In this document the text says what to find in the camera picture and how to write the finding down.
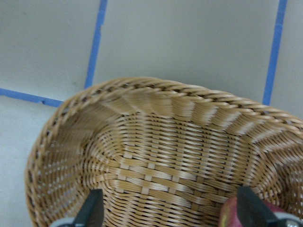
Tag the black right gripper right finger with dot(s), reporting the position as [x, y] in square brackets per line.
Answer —
[254, 212]

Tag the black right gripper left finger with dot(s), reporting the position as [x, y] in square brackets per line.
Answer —
[91, 213]

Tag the pink-red toy apple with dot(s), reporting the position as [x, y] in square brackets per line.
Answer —
[228, 214]

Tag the oval wicker basket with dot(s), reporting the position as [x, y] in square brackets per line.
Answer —
[165, 154]

